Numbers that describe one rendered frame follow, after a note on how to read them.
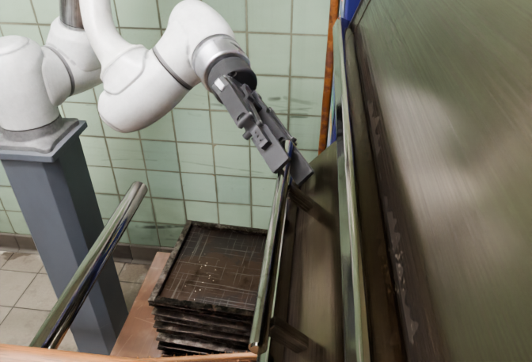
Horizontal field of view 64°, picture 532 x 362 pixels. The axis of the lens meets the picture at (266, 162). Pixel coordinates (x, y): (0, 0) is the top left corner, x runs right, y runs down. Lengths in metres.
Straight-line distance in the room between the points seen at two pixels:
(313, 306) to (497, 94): 0.30
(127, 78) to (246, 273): 0.56
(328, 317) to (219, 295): 0.66
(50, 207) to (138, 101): 0.68
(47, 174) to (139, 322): 0.49
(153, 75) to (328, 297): 0.51
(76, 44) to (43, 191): 0.42
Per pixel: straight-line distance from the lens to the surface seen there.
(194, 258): 1.14
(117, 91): 0.81
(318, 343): 0.41
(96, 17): 0.87
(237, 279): 1.08
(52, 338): 0.59
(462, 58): 0.24
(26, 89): 1.26
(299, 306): 0.46
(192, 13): 0.81
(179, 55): 0.78
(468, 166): 0.19
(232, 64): 0.69
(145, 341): 1.29
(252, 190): 1.86
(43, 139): 1.32
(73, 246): 1.50
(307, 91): 1.60
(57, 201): 1.39
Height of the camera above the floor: 1.62
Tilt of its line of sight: 34 degrees down
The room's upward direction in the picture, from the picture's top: straight up
